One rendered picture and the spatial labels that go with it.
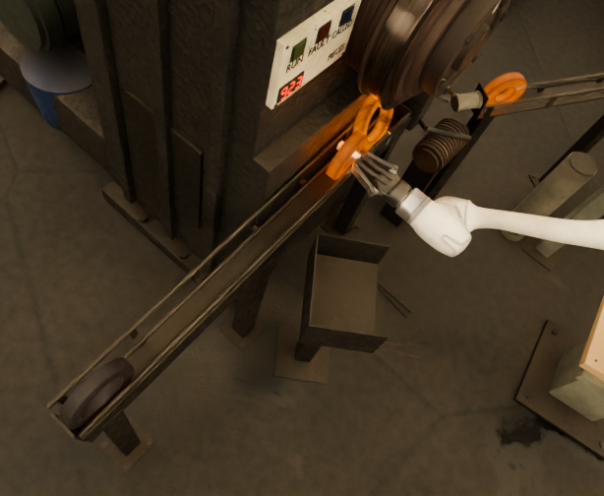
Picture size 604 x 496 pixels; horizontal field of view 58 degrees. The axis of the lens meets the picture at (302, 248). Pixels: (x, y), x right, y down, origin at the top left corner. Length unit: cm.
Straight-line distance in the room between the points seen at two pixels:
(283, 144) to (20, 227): 125
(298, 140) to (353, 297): 46
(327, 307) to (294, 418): 63
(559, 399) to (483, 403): 31
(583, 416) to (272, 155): 165
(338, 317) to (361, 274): 15
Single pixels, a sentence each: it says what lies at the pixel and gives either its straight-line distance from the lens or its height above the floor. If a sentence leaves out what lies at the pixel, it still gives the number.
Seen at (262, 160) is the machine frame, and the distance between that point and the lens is 137.
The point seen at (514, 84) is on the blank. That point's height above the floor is 76.
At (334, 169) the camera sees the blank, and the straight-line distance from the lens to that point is 152.
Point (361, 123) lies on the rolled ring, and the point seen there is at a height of 80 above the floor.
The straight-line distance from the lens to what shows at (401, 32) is 126.
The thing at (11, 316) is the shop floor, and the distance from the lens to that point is 219.
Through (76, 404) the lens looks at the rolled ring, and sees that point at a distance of 127.
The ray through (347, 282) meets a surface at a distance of 155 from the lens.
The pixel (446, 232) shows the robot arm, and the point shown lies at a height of 80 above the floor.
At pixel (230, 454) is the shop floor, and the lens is 198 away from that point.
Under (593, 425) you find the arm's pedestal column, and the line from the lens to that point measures 249.
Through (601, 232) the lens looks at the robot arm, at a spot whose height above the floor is 96.
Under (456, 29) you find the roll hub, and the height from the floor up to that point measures 121.
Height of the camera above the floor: 197
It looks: 61 degrees down
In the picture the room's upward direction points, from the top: 22 degrees clockwise
